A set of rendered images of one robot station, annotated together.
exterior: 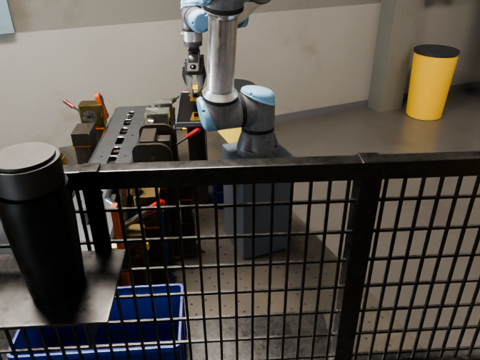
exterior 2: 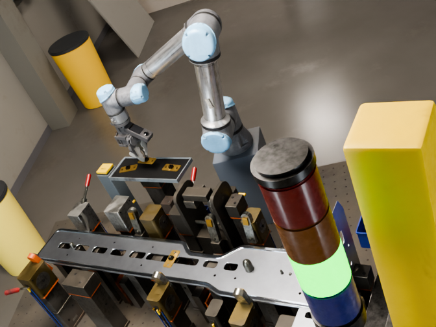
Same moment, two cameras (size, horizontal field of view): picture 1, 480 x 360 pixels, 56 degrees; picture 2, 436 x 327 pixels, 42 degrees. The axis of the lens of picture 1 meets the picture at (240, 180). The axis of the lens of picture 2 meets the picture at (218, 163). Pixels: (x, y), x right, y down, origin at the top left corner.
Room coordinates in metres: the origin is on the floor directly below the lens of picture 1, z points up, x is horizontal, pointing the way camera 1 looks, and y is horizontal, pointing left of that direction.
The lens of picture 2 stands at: (0.16, 1.48, 2.44)
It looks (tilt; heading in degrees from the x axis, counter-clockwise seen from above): 35 degrees down; 313
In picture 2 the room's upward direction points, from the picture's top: 25 degrees counter-clockwise
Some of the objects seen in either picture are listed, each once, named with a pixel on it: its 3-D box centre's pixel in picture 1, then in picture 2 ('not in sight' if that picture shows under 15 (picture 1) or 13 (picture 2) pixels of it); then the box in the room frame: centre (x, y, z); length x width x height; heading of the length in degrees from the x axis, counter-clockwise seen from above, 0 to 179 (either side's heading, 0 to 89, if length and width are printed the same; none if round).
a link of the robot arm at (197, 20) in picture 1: (202, 19); (133, 92); (1.68, 0.13, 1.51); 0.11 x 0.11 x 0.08; 18
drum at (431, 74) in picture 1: (429, 83); (84, 71); (4.58, -1.99, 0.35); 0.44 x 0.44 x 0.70
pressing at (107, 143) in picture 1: (106, 168); (167, 260); (1.53, 0.51, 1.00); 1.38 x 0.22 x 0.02; 3
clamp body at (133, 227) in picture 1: (143, 276); not in sight; (1.05, 0.30, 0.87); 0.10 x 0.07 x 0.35; 93
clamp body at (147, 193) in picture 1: (157, 238); (266, 246); (1.23, 0.28, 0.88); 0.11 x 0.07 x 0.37; 93
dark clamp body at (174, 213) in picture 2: not in sight; (198, 236); (1.56, 0.29, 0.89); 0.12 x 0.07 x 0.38; 93
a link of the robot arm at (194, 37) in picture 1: (191, 36); (118, 116); (1.77, 0.18, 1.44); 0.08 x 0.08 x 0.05
